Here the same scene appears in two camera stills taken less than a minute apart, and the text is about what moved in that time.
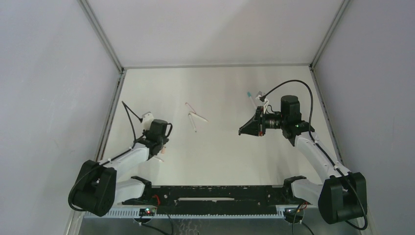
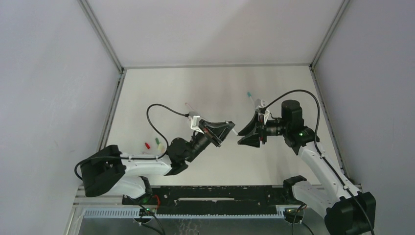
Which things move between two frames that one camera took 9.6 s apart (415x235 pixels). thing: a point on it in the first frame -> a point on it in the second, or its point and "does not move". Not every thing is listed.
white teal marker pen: [249, 95] does not move
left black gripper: [161, 149] -> [212, 134]
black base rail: [196, 199] does not move
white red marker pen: [190, 107] does not move
